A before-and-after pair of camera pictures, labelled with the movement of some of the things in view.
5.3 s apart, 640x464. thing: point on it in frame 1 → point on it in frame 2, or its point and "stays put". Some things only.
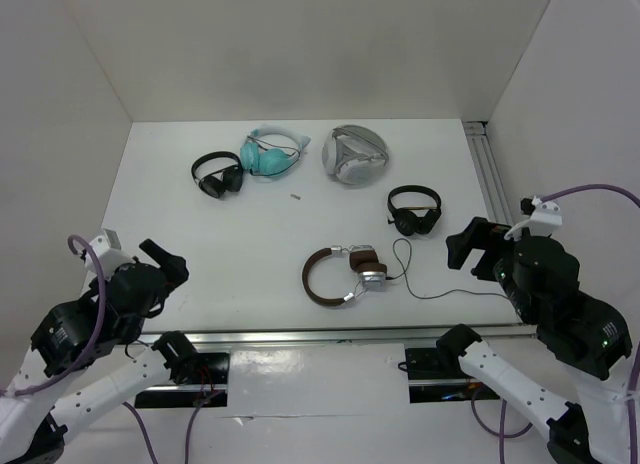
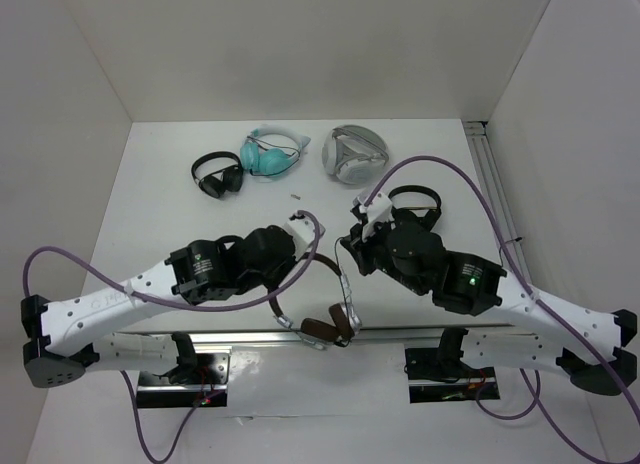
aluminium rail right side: (493, 189) stays put
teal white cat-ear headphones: (270, 151) stays put
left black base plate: (206, 387) stays put
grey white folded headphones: (354, 154) stays put
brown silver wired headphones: (372, 275) → (344, 321)
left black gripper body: (162, 296) → (247, 283)
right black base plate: (432, 379) stays put
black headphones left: (215, 184) stays put
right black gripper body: (501, 273) → (373, 253)
